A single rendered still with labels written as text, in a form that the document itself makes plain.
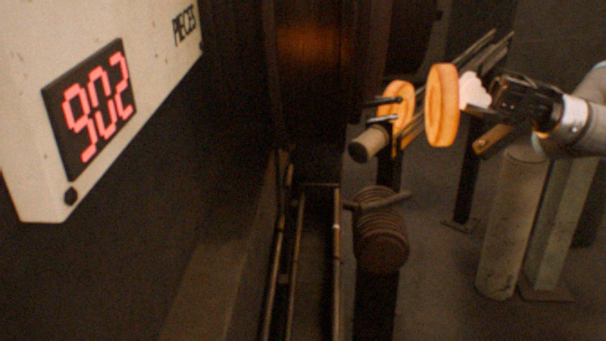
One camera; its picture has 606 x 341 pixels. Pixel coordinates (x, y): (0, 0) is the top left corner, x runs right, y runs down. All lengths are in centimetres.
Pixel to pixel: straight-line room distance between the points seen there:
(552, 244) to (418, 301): 46
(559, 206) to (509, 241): 18
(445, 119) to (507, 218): 73
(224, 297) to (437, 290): 136
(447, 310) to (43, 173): 156
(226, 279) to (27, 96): 30
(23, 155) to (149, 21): 14
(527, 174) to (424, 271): 54
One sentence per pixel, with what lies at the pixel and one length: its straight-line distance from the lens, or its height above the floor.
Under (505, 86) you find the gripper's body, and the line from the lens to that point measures 96.
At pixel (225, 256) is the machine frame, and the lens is 50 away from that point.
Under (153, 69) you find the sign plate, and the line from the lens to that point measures 34.
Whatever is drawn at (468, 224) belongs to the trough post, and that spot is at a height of 1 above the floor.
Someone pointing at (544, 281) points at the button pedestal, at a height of 5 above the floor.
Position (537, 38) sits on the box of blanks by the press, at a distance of 289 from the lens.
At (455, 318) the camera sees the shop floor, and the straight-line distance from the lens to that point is 169.
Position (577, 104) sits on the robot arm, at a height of 84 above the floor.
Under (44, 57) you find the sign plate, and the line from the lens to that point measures 23.
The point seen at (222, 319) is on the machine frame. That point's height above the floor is 87.
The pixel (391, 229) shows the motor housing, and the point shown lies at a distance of 111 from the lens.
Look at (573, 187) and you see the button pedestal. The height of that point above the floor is 42.
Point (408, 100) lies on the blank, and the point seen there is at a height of 73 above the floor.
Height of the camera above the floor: 119
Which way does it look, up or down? 31 degrees down
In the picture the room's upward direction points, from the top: 1 degrees counter-clockwise
